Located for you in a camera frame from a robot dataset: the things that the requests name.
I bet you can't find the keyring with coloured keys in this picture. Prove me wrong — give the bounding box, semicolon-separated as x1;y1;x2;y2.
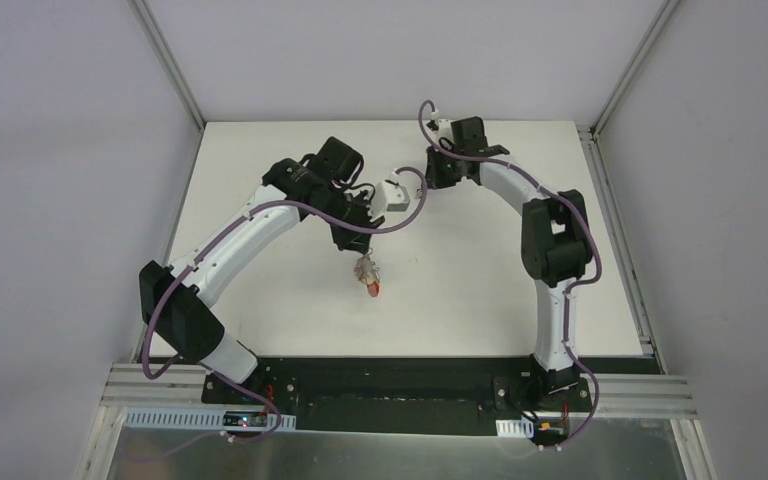
354;252;381;298

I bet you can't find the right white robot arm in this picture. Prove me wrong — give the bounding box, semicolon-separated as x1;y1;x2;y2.
419;116;602;410

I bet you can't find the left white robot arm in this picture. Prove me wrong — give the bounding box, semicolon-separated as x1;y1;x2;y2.
139;137;383;405

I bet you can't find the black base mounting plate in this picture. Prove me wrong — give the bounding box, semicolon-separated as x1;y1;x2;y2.
201;357;591;436

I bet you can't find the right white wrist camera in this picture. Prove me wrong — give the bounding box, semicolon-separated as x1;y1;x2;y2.
425;118;452;139

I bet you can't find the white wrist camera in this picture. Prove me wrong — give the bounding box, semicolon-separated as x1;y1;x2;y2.
425;118;452;139
368;171;411;221

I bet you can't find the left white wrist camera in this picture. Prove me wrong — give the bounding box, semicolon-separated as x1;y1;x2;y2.
368;171;411;221

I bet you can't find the aluminium frame rail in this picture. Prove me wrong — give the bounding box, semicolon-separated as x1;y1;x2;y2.
101;363;699;420

